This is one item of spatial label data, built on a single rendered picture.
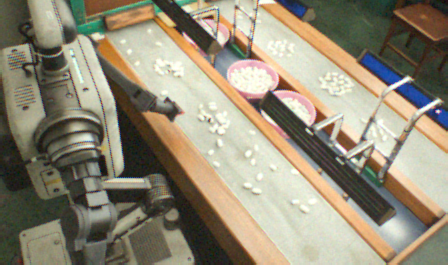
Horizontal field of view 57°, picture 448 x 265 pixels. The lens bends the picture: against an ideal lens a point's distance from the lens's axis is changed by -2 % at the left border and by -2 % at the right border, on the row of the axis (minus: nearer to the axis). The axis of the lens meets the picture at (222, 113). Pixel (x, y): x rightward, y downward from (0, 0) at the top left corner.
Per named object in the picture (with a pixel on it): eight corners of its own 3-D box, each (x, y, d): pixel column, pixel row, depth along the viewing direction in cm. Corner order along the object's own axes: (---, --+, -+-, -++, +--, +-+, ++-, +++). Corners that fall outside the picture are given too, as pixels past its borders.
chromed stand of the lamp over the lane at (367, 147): (313, 232, 168) (345, 164, 136) (281, 196, 179) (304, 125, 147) (345, 210, 176) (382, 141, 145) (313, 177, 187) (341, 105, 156)
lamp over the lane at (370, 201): (379, 228, 130) (387, 216, 124) (257, 106, 164) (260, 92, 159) (395, 216, 133) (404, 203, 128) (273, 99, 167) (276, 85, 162)
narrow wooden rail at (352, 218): (378, 273, 159) (388, 260, 152) (152, 31, 258) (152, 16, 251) (387, 266, 162) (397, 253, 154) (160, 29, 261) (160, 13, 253)
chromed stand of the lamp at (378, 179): (378, 188, 186) (419, 118, 154) (346, 158, 197) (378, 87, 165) (404, 170, 194) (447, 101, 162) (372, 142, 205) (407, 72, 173)
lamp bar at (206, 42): (208, 57, 183) (209, 43, 178) (142, -8, 217) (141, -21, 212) (223, 51, 186) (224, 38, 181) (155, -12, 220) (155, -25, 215)
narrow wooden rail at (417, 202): (428, 232, 174) (439, 218, 166) (197, 17, 273) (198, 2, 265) (435, 225, 176) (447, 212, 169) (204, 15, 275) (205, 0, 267)
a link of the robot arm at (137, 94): (69, 53, 178) (84, 32, 177) (77, 56, 183) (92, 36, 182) (137, 113, 164) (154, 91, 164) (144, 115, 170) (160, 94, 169)
